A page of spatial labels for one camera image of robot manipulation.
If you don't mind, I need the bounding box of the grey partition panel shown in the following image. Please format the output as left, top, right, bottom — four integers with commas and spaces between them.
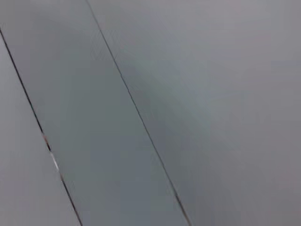
0, 30, 80, 226
88, 0, 301, 226
0, 0, 190, 226

